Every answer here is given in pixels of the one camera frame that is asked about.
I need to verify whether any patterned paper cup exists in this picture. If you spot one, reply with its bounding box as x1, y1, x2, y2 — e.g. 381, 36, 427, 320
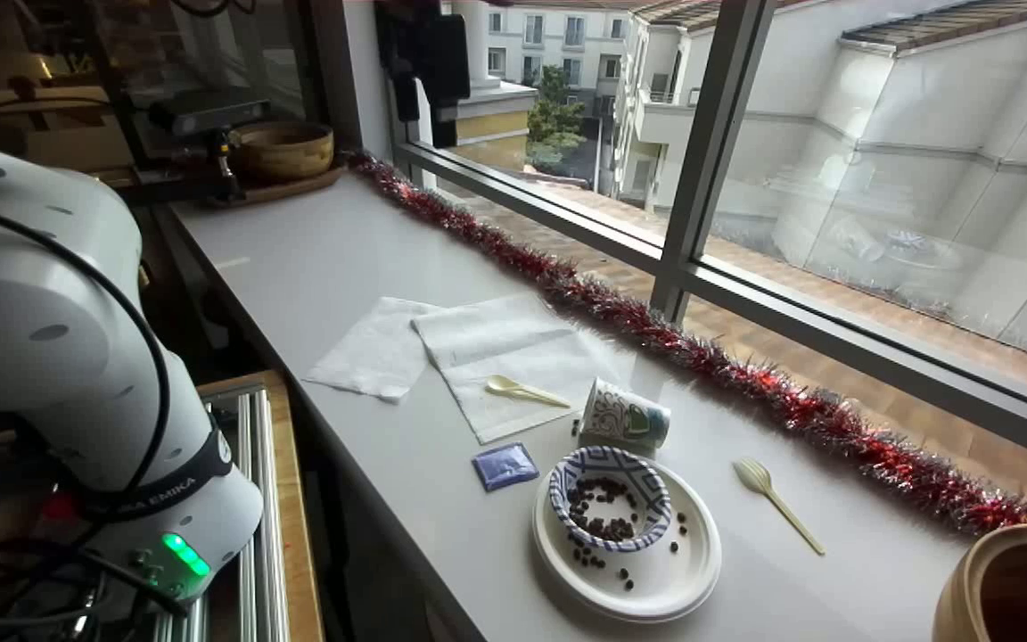
577, 382, 670, 458

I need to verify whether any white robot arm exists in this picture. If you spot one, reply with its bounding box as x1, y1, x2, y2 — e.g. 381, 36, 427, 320
0, 153, 266, 602

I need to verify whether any large white paper napkin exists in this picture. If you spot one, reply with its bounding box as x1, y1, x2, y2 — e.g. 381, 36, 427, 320
411, 295, 611, 442

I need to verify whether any cream plastic spoon on napkin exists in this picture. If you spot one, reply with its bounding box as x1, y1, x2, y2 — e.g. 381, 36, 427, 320
487, 376, 571, 406

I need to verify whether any small white paper napkin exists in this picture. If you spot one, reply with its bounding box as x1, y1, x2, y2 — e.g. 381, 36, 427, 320
306, 295, 432, 405

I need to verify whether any blue square packet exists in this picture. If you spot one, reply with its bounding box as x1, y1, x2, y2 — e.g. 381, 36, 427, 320
471, 442, 540, 492

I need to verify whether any blue patterned bowl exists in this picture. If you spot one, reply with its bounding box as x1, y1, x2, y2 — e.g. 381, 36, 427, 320
546, 448, 674, 553

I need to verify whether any cream plastic spoon by tinsel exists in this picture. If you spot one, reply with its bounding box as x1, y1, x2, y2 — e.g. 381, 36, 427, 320
735, 460, 824, 553

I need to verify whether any white paper plate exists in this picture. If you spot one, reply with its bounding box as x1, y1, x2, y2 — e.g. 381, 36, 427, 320
531, 467, 726, 625

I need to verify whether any wooden bowl on tray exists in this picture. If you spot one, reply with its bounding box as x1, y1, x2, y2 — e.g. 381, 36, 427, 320
227, 122, 337, 184

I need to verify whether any red silver tinsel garland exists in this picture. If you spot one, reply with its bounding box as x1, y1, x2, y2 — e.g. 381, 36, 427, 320
353, 153, 1027, 537

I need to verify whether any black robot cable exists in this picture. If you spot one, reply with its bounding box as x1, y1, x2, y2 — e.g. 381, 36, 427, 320
0, 194, 174, 620

